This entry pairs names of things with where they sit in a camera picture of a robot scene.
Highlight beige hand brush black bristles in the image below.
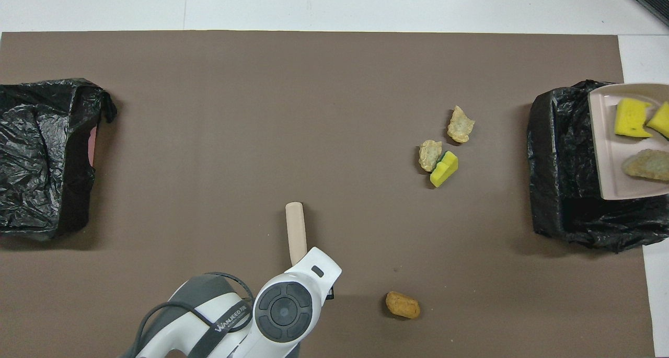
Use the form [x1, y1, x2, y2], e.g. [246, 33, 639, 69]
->
[284, 201, 308, 268]

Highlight yellow sponge with green side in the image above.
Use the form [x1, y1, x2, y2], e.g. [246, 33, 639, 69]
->
[430, 151, 459, 189]

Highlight beige crumbly foam chunk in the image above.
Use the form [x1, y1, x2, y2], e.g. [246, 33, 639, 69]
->
[418, 140, 443, 173]
[447, 105, 476, 144]

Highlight beige plastic dustpan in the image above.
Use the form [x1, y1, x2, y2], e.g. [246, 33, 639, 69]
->
[587, 82, 669, 201]

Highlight beige angular foam chunk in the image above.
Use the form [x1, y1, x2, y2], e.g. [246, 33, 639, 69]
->
[621, 148, 669, 182]

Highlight large yellow sponge piece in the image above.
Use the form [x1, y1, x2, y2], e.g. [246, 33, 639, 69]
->
[614, 97, 654, 138]

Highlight small yellow sponge piece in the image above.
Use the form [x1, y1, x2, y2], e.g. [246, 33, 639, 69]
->
[646, 101, 669, 140]

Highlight black bag lined trash bin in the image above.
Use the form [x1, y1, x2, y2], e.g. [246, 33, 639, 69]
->
[527, 79, 669, 253]

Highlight black bag lined pink bin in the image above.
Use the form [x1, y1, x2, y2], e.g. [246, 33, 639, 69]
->
[0, 78, 118, 241]

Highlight orange brown sponge lump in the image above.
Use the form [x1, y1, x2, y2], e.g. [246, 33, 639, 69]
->
[385, 291, 421, 320]

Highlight brown table mat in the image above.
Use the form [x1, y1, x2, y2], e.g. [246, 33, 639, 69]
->
[0, 31, 656, 358]

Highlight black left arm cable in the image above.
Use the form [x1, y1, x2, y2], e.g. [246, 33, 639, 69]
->
[132, 271, 255, 358]

